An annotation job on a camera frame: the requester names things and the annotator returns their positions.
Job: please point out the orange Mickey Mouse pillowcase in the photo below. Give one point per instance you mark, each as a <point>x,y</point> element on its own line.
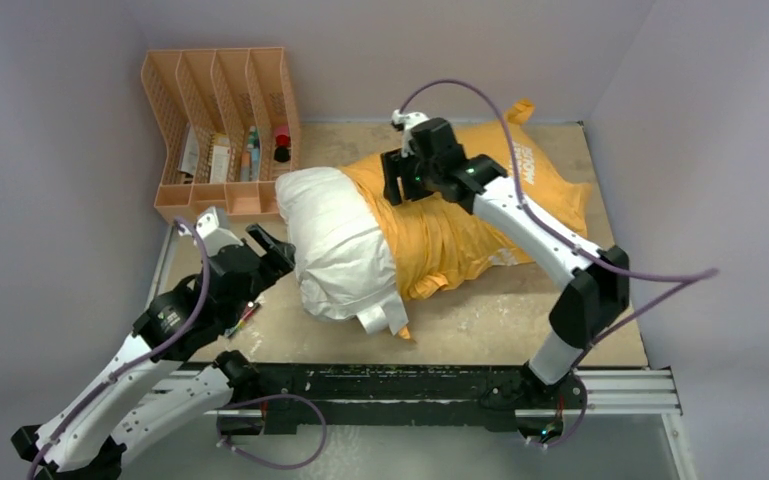
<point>436,245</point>

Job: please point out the beige paper card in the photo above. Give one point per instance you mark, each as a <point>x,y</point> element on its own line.
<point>219,158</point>

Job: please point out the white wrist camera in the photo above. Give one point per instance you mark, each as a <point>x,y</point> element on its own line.
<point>213,228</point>
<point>404,122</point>

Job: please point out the white paper booklet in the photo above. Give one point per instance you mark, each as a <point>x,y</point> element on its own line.
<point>189,158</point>

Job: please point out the red and black bottle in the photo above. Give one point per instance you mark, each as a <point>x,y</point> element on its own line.
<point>282,144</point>

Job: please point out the pink plastic file organizer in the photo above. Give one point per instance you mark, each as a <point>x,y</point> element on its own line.
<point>221,90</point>

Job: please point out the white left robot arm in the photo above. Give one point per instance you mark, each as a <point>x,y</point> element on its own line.
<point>112,422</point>

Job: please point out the teal and orange tube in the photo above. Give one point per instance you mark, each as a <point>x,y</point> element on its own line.
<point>250,160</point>

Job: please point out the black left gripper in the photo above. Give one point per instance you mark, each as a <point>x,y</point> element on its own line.
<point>279,255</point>

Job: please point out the white pillow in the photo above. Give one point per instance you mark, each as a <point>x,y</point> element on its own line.
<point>344,266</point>

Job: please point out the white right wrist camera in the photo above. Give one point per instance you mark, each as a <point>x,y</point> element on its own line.
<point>404,122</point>

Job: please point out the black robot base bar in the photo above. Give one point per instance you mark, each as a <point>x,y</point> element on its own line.
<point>249,382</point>

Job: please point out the colourful marker pen pack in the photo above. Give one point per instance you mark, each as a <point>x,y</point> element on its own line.
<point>249,310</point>

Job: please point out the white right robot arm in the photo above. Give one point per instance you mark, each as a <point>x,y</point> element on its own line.
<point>592,295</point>

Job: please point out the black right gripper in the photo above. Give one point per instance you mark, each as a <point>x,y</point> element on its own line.
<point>398,167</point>

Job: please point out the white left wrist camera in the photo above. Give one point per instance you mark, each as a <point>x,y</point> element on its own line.
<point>213,228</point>

